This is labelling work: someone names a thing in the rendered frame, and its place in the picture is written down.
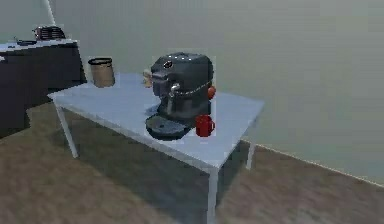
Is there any red mug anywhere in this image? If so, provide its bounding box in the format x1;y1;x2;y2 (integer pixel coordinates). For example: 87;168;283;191
194;114;216;138

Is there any black coffee machine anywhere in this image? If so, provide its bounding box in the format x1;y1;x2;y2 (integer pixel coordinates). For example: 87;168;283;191
145;51;214;141

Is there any small tan jar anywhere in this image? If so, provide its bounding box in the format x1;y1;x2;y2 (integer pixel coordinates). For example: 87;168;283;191
142;68;154;89

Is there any white table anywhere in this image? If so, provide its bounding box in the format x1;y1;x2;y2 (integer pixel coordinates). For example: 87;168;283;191
47;72;266;224

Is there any tan bin with black rim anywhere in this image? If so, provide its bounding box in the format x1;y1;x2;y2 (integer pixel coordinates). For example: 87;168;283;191
87;57;116;89

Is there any dark kitchen counter cabinet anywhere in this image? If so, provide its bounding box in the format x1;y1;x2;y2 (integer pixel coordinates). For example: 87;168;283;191
0;38;88;139

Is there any black toaster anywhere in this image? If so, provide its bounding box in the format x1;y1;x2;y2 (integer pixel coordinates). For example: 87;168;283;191
32;25;67;42

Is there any dark flat pan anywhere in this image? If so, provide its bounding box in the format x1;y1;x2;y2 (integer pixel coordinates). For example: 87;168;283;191
13;36;38;47

